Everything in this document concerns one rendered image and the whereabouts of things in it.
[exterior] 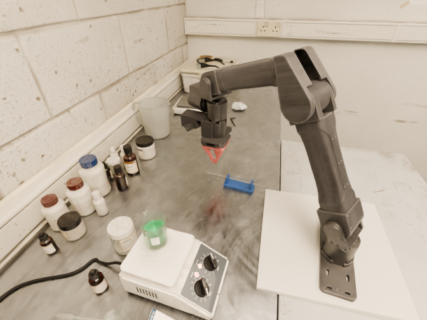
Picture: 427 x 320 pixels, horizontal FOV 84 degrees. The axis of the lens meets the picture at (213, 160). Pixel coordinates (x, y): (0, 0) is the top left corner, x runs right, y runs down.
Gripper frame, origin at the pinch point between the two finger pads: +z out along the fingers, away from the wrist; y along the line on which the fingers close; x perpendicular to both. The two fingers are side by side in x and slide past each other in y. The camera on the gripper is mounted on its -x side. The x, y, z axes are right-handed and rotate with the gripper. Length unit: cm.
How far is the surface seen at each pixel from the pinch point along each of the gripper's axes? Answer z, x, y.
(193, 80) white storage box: 3, -41, -71
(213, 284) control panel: 4.4, 12.9, 35.4
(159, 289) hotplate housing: 1.5, 4.2, 41.4
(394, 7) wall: -32, 58, -123
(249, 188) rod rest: 7.6, 12.2, 2.2
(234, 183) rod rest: 8.2, 6.7, 0.8
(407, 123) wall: 34, 92, -126
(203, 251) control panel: 2.2, 8.5, 30.6
